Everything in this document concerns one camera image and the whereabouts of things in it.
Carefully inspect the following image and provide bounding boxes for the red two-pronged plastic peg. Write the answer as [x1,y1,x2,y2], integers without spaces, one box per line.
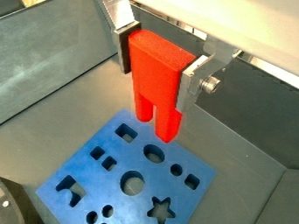
[128,30,194,143]

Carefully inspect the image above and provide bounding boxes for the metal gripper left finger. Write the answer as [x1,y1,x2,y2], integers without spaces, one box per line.
[100,0,141,74]

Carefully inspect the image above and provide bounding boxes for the blue shape-sorting board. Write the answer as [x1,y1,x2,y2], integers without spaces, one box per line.
[36,109,216,224]

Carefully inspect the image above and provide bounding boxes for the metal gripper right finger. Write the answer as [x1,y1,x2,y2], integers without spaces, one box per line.
[176,36,237,113]

